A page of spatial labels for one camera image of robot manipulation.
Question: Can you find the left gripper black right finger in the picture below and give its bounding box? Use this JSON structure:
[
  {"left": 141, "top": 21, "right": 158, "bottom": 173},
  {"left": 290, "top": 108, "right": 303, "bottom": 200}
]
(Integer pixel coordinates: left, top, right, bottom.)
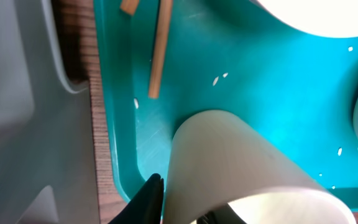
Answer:
[{"left": 196, "top": 204, "right": 246, "bottom": 224}]

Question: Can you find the wooden chopstick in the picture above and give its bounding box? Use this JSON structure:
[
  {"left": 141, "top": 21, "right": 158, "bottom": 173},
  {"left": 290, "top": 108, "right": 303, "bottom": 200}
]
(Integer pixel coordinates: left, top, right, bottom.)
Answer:
[
  {"left": 148, "top": 0, "right": 173, "bottom": 99},
  {"left": 120, "top": 0, "right": 140, "bottom": 16}
]

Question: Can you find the grey plastic dishwasher rack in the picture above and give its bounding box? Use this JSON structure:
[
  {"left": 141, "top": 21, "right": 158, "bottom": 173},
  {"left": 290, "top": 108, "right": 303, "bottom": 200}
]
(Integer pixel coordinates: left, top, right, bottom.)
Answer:
[{"left": 0, "top": 1, "right": 99, "bottom": 223}]

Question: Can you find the small white cup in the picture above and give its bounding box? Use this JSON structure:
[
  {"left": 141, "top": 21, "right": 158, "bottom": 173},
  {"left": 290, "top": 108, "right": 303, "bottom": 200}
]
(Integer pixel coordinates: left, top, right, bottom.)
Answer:
[{"left": 163, "top": 110, "right": 356, "bottom": 223}]

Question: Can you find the teal plastic tray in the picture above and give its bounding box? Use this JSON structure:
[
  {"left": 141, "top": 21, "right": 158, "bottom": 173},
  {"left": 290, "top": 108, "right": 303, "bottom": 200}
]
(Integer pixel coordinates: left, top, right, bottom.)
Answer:
[{"left": 94, "top": 0, "right": 358, "bottom": 211}]

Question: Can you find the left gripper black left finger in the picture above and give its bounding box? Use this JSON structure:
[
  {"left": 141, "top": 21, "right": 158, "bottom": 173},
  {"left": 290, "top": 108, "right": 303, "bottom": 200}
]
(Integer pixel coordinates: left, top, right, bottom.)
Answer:
[{"left": 109, "top": 173, "right": 164, "bottom": 224}]

